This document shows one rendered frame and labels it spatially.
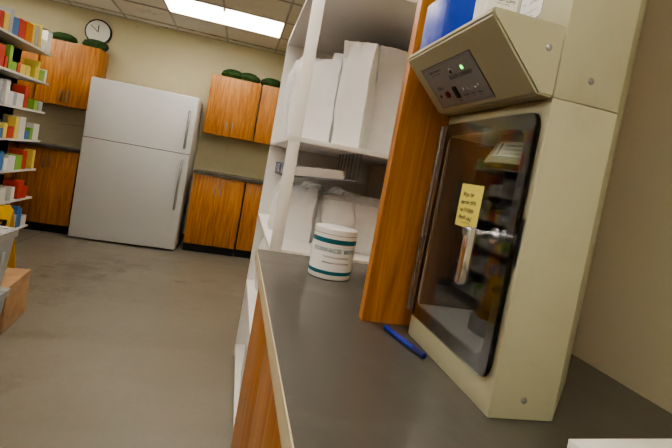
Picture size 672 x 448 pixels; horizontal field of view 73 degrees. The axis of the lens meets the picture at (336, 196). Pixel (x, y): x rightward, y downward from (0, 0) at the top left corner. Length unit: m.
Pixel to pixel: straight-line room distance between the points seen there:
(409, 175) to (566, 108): 0.40
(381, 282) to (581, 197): 0.47
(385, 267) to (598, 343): 0.51
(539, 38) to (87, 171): 5.31
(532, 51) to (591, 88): 0.11
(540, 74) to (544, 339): 0.38
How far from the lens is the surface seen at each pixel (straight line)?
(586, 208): 0.76
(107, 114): 5.64
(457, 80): 0.84
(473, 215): 0.80
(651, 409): 1.05
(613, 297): 1.19
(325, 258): 1.32
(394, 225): 1.01
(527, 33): 0.71
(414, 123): 1.01
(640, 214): 1.16
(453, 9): 0.87
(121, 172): 5.60
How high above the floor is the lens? 1.25
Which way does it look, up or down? 3 degrees down
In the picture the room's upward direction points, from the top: 10 degrees clockwise
